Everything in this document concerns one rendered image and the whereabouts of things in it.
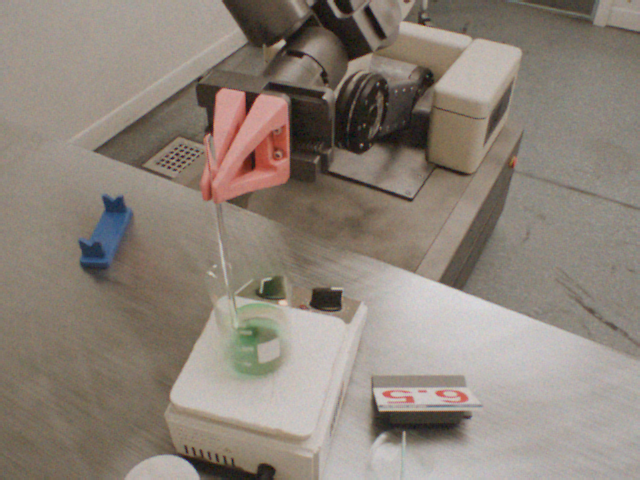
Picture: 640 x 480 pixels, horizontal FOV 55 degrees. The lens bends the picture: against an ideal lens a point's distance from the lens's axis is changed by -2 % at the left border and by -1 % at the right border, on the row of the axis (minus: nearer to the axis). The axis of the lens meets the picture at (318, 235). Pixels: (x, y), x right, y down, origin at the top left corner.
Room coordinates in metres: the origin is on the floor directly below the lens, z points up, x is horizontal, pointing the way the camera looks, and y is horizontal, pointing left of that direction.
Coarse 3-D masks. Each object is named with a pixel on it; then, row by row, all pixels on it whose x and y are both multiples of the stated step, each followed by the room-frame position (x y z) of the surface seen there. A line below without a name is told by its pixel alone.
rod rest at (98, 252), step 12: (108, 204) 0.59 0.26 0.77; (120, 204) 0.59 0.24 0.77; (108, 216) 0.58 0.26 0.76; (120, 216) 0.58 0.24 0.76; (96, 228) 0.56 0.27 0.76; (108, 228) 0.56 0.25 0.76; (120, 228) 0.56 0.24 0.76; (84, 240) 0.51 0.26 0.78; (96, 240) 0.51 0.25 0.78; (108, 240) 0.54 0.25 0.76; (120, 240) 0.54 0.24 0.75; (84, 252) 0.51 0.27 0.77; (96, 252) 0.51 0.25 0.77; (108, 252) 0.52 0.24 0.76; (84, 264) 0.50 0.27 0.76; (96, 264) 0.50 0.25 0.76; (108, 264) 0.50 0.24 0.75
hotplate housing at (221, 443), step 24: (360, 312) 0.40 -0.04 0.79; (360, 336) 0.39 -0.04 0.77; (336, 384) 0.30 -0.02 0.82; (168, 408) 0.28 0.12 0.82; (336, 408) 0.29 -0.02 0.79; (192, 432) 0.26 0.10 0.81; (216, 432) 0.25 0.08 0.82; (240, 432) 0.25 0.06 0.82; (264, 432) 0.25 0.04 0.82; (192, 456) 0.26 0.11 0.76; (216, 456) 0.25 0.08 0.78; (240, 456) 0.25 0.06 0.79; (264, 456) 0.24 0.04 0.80; (288, 456) 0.24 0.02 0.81; (312, 456) 0.23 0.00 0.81
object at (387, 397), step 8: (384, 392) 0.33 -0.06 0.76; (392, 392) 0.33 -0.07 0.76; (400, 392) 0.33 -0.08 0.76; (408, 392) 0.33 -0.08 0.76; (416, 392) 0.32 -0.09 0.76; (424, 392) 0.33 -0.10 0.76; (432, 392) 0.32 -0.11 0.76; (440, 392) 0.32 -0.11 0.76; (448, 392) 0.32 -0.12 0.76; (456, 392) 0.32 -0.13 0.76; (464, 392) 0.32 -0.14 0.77; (384, 400) 0.31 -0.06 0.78; (392, 400) 0.31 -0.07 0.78; (400, 400) 0.31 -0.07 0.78; (408, 400) 0.31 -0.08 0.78; (416, 400) 0.31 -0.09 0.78; (424, 400) 0.31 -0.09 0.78; (432, 400) 0.31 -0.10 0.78; (440, 400) 0.31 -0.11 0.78; (448, 400) 0.31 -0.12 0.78; (456, 400) 0.31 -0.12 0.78; (464, 400) 0.31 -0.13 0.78; (472, 400) 0.31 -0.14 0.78
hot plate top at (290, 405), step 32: (320, 320) 0.35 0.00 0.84; (192, 352) 0.32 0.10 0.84; (320, 352) 0.32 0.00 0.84; (192, 384) 0.28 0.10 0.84; (224, 384) 0.28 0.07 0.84; (256, 384) 0.28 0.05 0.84; (288, 384) 0.28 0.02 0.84; (320, 384) 0.28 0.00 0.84; (224, 416) 0.26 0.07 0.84; (256, 416) 0.26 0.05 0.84; (288, 416) 0.26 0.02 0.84
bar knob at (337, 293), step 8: (320, 288) 0.41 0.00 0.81; (328, 288) 0.41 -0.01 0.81; (336, 288) 0.41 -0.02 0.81; (312, 296) 0.40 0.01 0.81; (320, 296) 0.40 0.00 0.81; (328, 296) 0.40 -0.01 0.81; (336, 296) 0.41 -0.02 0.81; (312, 304) 0.40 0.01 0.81; (320, 304) 0.40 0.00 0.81; (328, 304) 0.40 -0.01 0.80; (336, 304) 0.40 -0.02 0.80
